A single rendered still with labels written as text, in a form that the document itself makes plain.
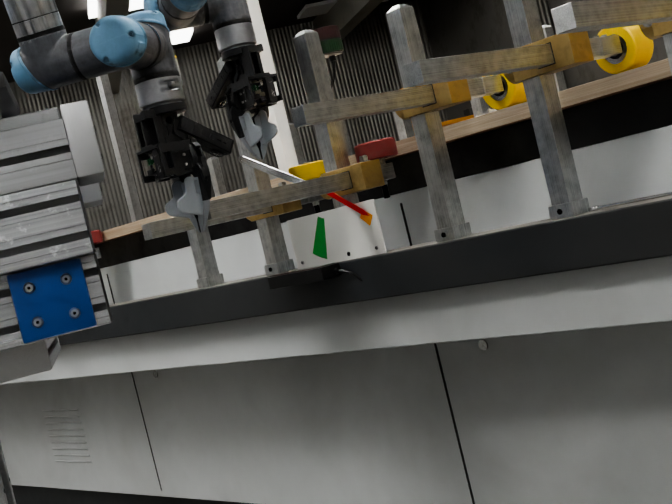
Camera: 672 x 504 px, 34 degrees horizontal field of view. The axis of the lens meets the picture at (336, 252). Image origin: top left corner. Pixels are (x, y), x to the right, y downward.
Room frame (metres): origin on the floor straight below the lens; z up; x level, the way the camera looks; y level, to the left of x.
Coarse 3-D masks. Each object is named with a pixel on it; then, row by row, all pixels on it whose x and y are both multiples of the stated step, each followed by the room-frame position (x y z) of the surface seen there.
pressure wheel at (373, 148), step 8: (360, 144) 2.05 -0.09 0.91; (368, 144) 2.04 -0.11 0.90; (376, 144) 2.04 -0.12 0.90; (384, 144) 2.04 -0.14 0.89; (392, 144) 2.05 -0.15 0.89; (360, 152) 2.05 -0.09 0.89; (368, 152) 2.04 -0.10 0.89; (376, 152) 2.04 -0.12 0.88; (384, 152) 2.04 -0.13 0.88; (392, 152) 2.05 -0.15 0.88; (384, 160) 2.07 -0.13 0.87; (384, 192) 2.07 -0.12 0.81
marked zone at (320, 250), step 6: (318, 222) 2.09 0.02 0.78; (324, 222) 2.08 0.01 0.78; (318, 228) 2.10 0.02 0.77; (324, 228) 2.08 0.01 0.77; (318, 234) 2.10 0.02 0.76; (324, 234) 2.09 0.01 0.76; (318, 240) 2.10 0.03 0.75; (324, 240) 2.09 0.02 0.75; (318, 246) 2.11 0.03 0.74; (324, 246) 2.09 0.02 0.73; (318, 252) 2.11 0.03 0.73; (324, 252) 2.10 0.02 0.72; (324, 258) 2.10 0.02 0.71
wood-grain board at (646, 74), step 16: (656, 64) 1.69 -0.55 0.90; (608, 80) 1.76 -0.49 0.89; (624, 80) 1.74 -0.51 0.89; (640, 80) 1.71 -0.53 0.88; (656, 80) 1.69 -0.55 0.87; (560, 96) 1.83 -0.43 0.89; (576, 96) 1.81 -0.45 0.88; (592, 96) 1.78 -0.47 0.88; (608, 96) 1.83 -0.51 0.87; (496, 112) 1.94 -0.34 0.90; (512, 112) 1.91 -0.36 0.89; (528, 112) 1.89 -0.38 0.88; (448, 128) 2.03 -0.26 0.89; (464, 128) 2.00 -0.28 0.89; (480, 128) 1.97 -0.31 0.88; (496, 128) 2.00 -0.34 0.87; (400, 144) 2.13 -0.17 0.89; (416, 144) 2.10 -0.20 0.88; (352, 160) 2.24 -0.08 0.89; (240, 192) 2.55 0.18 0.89; (128, 224) 2.95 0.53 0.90
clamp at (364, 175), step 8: (376, 160) 2.00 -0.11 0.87; (344, 168) 2.01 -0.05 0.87; (352, 168) 2.00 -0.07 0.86; (360, 168) 1.98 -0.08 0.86; (368, 168) 1.99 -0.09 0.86; (376, 168) 2.00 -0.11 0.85; (320, 176) 2.08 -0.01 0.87; (352, 176) 2.00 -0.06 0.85; (360, 176) 1.98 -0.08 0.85; (368, 176) 1.99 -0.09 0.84; (376, 176) 2.00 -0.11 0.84; (352, 184) 2.00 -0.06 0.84; (360, 184) 1.99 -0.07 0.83; (368, 184) 1.98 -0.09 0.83; (376, 184) 2.00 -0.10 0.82; (384, 184) 2.01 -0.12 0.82; (336, 192) 2.04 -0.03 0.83; (344, 192) 2.02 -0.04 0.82; (352, 192) 2.01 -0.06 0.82
